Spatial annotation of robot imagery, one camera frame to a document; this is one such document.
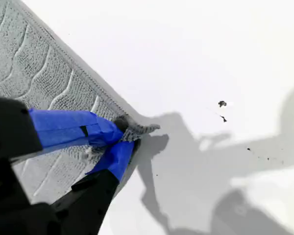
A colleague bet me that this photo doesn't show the grey striped towel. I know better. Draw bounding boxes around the grey striped towel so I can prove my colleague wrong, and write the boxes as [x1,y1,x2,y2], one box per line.
[0,0,161,205]

